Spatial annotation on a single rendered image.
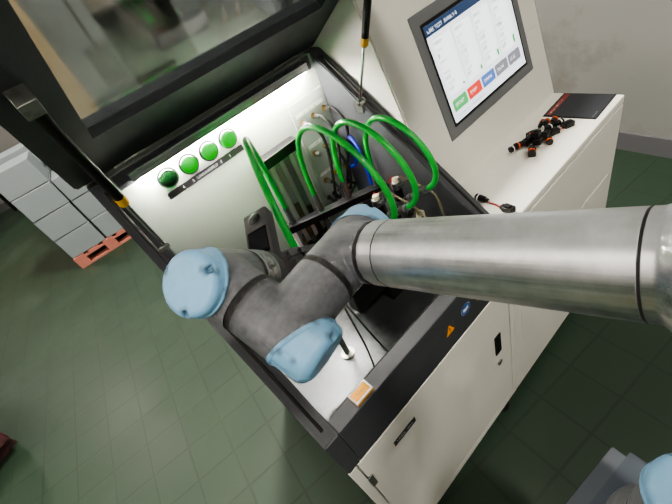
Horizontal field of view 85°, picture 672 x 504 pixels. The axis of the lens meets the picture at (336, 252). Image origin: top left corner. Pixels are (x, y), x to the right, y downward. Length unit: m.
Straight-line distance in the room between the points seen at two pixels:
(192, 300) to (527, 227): 0.31
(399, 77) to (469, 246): 0.80
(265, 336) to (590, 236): 0.29
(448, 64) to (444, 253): 0.92
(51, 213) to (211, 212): 3.44
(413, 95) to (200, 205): 0.64
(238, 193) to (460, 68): 0.73
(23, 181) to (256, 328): 4.02
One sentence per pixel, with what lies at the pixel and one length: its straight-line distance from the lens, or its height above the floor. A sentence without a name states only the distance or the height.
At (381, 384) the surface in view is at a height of 0.95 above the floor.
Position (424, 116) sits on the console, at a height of 1.22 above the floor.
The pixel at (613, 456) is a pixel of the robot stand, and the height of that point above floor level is 0.80.
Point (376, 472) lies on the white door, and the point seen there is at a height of 0.68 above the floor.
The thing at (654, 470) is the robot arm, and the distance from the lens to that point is 0.61.
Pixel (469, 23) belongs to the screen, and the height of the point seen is 1.35.
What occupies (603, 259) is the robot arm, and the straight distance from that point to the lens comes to 0.28.
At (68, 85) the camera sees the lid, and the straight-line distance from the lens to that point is 0.67.
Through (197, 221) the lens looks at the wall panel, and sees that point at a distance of 1.04.
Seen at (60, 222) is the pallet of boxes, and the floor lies 0.50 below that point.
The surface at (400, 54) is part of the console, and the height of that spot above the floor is 1.39.
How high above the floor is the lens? 1.68
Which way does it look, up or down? 39 degrees down
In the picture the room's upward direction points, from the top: 25 degrees counter-clockwise
